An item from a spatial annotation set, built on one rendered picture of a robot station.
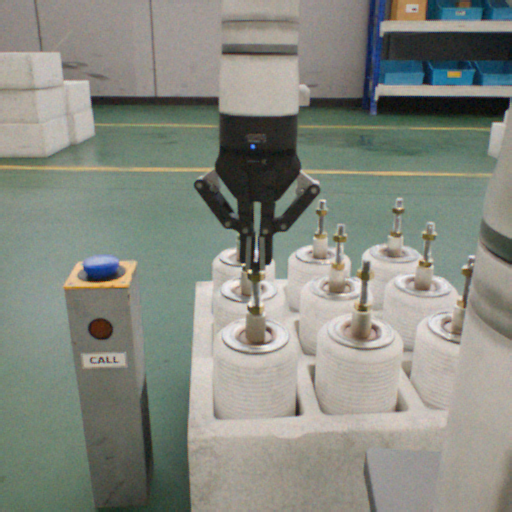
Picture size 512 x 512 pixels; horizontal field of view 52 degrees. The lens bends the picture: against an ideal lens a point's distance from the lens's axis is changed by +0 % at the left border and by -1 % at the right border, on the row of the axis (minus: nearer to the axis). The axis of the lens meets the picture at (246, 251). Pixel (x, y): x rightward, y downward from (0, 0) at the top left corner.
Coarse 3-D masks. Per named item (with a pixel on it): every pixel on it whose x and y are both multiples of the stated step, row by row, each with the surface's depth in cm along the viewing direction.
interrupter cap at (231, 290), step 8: (232, 280) 72; (264, 280) 72; (224, 288) 69; (232, 288) 70; (240, 288) 70; (264, 288) 70; (272, 288) 69; (224, 296) 68; (232, 296) 67; (240, 296) 67; (248, 296) 67; (264, 296) 67; (272, 296) 67
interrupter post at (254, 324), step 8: (248, 312) 57; (264, 312) 57; (248, 320) 57; (256, 320) 56; (264, 320) 57; (248, 328) 57; (256, 328) 57; (264, 328) 57; (248, 336) 57; (256, 336) 57; (264, 336) 58
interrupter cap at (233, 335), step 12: (240, 324) 60; (276, 324) 60; (228, 336) 58; (240, 336) 58; (276, 336) 58; (288, 336) 58; (240, 348) 55; (252, 348) 55; (264, 348) 55; (276, 348) 55
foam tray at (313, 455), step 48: (192, 384) 62; (192, 432) 54; (240, 432) 54; (288, 432) 55; (336, 432) 54; (384, 432) 55; (432, 432) 55; (192, 480) 55; (240, 480) 56; (288, 480) 56; (336, 480) 57
